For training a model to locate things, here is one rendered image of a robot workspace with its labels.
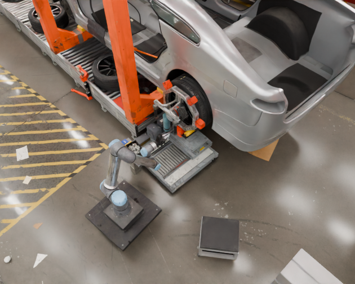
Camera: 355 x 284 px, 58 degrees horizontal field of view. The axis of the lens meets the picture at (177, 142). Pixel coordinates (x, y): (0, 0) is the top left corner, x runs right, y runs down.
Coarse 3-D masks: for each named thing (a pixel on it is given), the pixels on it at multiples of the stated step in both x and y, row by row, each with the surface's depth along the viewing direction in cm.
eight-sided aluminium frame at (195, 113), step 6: (168, 90) 362; (174, 90) 353; (180, 90) 352; (168, 96) 382; (180, 96) 350; (186, 96) 346; (168, 102) 389; (186, 102) 348; (192, 108) 348; (192, 114) 351; (198, 114) 353; (180, 126) 389; (186, 126) 386; (192, 126) 367
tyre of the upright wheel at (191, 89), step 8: (176, 80) 359; (184, 80) 355; (192, 80) 354; (184, 88) 351; (192, 88) 347; (200, 88) 349; (192, 96) 348; (200, 96) 347; (200, 104) 347; (208, 104) 352; (200, 112) 353; (208, 112) 356; (208, 120) 365
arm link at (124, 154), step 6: (120, 150) 290; (126, 150) 291; (120, 156) 291; (126, 156) 291; (132, 156) 294; (138, 156) 306; (126, 162) 297; (132, 162) 297; (138, 162) 307; (144, 162) 316; (150, 162) 327; (156, 162) 338; (156, 168) 339
